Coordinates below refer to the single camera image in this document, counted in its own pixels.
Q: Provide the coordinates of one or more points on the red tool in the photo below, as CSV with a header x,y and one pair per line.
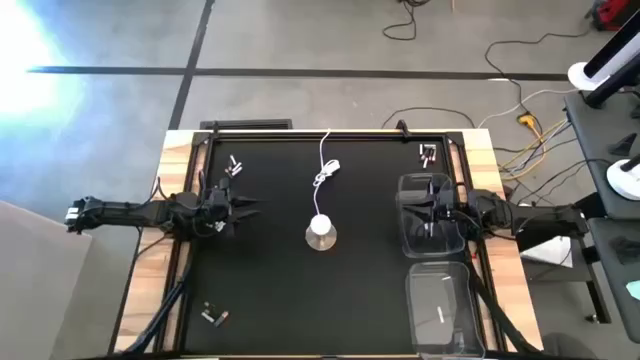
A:
x,y
615,12

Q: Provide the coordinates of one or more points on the clear plastic bin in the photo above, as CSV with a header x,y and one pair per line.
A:
x,y
415,245
425,300

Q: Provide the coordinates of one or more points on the yellow power plug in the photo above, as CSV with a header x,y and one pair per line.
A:
x,y
526,120

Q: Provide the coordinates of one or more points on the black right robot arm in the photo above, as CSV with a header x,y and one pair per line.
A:
x,y
540,217

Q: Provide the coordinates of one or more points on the black side table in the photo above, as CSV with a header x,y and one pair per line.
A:
x,y
590,150
615,310

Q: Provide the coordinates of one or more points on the teal paper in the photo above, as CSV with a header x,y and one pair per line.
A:
x,y
634,291

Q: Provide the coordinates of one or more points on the black table mat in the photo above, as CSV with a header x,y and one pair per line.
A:
x,y
350,300

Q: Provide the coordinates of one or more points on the white box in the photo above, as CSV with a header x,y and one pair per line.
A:
x,y
550,252

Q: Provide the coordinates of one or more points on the white round base stand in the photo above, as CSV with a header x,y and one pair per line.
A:
x,y
622,182
580,77

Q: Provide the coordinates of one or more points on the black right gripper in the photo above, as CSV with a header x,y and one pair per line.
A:
x,y
452,210

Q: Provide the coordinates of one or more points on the screws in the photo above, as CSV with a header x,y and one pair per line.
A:
x,y
234,171

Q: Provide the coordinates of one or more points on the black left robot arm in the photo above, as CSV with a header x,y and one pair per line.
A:
x,y
125,212

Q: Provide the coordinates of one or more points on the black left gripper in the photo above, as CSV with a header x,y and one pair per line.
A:
x,y
217,212

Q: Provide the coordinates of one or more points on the grey board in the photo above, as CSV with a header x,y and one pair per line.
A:
x,y
35,290

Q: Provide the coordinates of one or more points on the brass lamp base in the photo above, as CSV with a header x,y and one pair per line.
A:
x,y
320,244

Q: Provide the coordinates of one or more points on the white light bulb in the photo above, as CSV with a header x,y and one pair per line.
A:
x,y
321,223

